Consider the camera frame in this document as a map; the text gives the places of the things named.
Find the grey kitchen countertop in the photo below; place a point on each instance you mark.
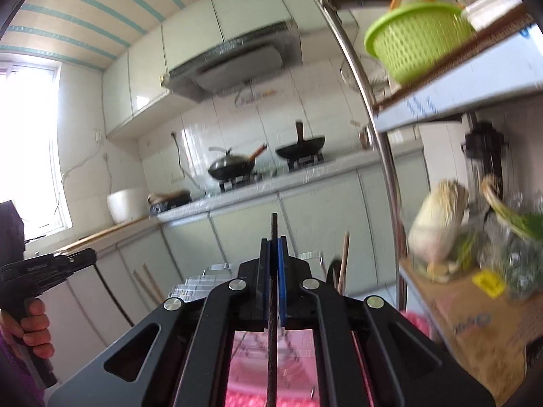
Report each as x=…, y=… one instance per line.
x=254, y=190

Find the black frying wok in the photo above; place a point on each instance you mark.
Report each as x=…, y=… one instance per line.
x=303, y=146

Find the dark electric cooker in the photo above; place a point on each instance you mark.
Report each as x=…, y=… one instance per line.
x=169, y=201

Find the wooden chopstick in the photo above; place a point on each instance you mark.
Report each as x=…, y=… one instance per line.
x=153, y=282
x=344, y=263
x=143, y=284

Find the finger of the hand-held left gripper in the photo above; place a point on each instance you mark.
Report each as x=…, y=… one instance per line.
x=80, y=258

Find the pale green wall cabinets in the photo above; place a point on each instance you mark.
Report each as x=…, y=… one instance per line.
x=169, y=63

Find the window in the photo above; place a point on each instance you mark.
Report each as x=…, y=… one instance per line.
x=25, y=144

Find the pink polka-dot blanket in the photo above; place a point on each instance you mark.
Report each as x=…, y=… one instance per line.
x=413, y=322

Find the gas stove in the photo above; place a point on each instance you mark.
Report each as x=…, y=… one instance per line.
x=263, y=176

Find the metal shelf rack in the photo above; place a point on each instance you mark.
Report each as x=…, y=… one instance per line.
x=466, y=93

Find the white plastic container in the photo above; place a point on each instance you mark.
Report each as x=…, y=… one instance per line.
x=492, y=8

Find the white rice cooker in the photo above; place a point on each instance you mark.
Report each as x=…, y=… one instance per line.
x=127, y=205

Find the black wok with lid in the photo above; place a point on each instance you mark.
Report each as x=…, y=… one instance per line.
x=231, y=165

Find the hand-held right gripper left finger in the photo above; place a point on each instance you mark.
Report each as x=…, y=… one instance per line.
x=265, y=271

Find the person's left hand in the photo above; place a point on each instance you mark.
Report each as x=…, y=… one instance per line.
x=32, y=322

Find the cardboard box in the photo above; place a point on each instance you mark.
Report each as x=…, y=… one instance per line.
x=466, y=326

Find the napa cabbage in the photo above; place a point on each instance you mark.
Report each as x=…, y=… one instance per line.
x=437, y=224

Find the black chopstick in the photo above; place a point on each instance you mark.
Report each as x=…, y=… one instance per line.
x=273, y=229

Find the green plastic basket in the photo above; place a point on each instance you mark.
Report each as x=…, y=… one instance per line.
x=415, y=42

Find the metal strainer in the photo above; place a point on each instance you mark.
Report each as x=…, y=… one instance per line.
x=360, y=74

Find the pale green base cabinets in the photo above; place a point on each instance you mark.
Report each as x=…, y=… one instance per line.
x=237, y=229

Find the black blender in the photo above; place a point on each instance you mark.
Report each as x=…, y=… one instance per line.
x=483, y=148

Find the green onions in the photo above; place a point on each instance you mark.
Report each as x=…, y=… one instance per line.
x=513, y=216

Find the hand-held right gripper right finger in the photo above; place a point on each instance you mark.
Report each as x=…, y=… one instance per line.
x=282, y=271

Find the clear bag of greens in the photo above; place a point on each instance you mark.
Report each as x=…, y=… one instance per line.
x=517, y=263

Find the range hood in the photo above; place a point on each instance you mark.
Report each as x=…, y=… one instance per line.
x=237, y=63

